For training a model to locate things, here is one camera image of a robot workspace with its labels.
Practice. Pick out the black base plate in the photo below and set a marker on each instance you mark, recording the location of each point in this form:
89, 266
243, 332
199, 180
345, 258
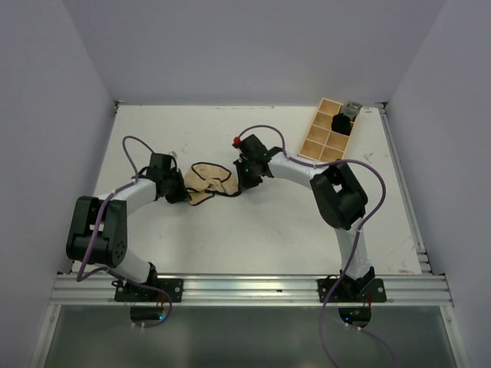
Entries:
125, 292
349, 292

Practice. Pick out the aluminium right side rail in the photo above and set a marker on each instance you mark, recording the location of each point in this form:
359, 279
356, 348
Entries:
420, 248

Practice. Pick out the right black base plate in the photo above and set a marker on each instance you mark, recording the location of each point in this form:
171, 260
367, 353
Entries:
349, 292

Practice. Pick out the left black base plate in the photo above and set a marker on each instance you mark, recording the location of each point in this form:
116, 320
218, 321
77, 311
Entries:
125, 292

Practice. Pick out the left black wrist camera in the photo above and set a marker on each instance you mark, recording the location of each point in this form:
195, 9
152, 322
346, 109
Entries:
161, 166

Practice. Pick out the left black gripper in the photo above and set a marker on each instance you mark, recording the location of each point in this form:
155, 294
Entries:
182, 195

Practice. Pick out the beige underwear with navy trim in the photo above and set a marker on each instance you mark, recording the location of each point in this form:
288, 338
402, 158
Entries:
203, 181

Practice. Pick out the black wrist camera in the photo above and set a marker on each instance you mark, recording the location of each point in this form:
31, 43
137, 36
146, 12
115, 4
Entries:
250, 147
161, 166

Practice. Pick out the rolled black garment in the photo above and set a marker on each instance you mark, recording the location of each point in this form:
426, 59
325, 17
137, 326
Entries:
341, 124

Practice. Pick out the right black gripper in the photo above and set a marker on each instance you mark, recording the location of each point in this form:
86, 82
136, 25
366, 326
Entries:
245, 182

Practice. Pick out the aluminium front rail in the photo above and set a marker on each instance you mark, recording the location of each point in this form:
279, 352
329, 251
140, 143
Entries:
304, 290

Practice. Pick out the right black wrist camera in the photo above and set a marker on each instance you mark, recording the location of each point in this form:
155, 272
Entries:
250, 147

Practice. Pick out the aluminium rail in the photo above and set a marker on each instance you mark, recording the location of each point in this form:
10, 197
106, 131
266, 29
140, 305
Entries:
420, 248
304, 290

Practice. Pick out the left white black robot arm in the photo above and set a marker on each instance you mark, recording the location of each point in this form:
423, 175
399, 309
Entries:
98, 235

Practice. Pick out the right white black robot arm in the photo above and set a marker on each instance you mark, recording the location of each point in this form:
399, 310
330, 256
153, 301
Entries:
340, 199

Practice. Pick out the wooden compartment organizer box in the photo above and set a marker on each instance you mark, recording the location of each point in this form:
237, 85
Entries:
323, 144

